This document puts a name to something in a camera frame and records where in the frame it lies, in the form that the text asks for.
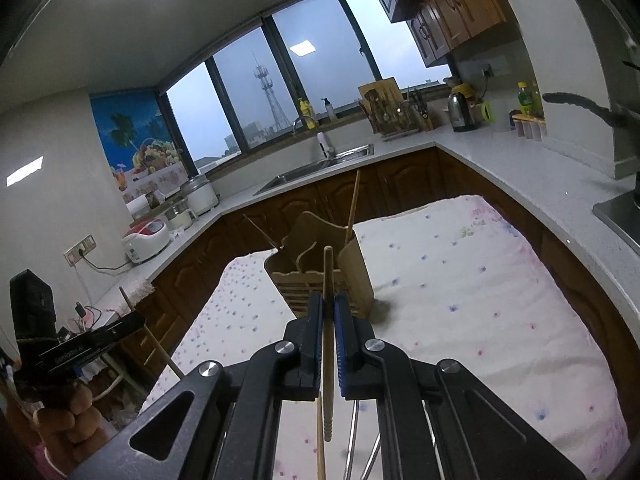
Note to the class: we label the soap dispenser bottle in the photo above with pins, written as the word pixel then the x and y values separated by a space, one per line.
pixel 328 112

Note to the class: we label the wooden cutting board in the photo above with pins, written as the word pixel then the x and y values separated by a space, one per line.
pixel 380 87

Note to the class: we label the white wall socket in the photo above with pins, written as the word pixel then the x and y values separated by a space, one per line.
pixel 487 70

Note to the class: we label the white lace cloth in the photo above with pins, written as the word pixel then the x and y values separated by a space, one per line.
pixel 137 287

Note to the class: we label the tropical fruit wall poster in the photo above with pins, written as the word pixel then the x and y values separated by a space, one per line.
pixel 130 135

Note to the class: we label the metal chopstick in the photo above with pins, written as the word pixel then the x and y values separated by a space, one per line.
pixel 351 435
pixel 371 460

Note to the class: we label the chrome faucet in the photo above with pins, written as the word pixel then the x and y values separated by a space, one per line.
pixel 325 145

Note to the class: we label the dark glass jar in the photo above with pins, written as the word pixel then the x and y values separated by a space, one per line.
pixel 153 200

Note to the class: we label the yellow green bottle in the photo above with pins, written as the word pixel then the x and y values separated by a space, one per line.
pixel 525 102

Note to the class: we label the black wok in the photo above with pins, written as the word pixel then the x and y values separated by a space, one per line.
pixel 570 100

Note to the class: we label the grey stone countertop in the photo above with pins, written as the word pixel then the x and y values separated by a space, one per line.
pixel 500 170

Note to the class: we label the person's left hand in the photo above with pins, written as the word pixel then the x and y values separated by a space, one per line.
pixel 65 410

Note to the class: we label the wooden chopstick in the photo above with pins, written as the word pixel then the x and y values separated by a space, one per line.
pixel 320 440
pixel 354 200
pixel 160 351
pixel 260 232
pixel 328 270

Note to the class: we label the metal utensil rack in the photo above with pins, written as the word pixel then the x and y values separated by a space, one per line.
pixel 390 117

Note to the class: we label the white plastic container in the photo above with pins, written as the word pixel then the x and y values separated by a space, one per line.
pixel 137 207

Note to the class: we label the white floral table cloth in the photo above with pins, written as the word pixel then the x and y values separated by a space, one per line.
pixel 450 285

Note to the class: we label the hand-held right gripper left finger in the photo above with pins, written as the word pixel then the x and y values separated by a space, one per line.
pixel 317 345

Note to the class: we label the wooden utensil holder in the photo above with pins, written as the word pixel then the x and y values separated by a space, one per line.
pixel 357 270

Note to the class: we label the yellow detergent bottle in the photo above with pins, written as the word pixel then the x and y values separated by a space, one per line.
pixel 305 110

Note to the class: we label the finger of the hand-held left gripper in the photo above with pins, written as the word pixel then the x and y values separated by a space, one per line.
pixel 120 326

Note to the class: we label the wooden cabinets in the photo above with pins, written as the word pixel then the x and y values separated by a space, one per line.
pixel 400 180
pixel 450 10

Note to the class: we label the white steel cooker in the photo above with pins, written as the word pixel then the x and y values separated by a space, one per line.
pixel 200 197

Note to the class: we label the steel gas stove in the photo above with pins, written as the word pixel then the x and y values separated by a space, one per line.
pixel 620 215

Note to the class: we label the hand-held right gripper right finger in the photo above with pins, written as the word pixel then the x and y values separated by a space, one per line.
pixel 342 345

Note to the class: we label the wide wall socket strip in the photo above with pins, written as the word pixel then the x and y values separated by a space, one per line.
pixel 80 250

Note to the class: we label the lattice radio tower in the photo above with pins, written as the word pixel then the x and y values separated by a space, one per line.
pixel 267 95

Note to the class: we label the steel electric kettle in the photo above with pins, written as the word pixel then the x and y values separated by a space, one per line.
pixel 460 110

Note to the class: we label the wooden lower cabinets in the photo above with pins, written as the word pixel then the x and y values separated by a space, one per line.
pixel 400 180

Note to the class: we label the large kitchen window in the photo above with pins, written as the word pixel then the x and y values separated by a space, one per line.
pixel 300 85

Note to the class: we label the white red rice cooker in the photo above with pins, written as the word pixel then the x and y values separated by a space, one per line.
pixel 147 242

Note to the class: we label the wooden knife block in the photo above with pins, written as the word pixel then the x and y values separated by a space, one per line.
pixel 425 120

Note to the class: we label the wooden upper cabinets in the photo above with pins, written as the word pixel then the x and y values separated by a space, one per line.
pixel 450 10

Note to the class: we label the green plastic object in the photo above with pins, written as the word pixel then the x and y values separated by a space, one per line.
pixel 487 112

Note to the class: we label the pink ice pop mould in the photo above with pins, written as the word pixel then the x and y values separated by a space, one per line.
pixel 530 127

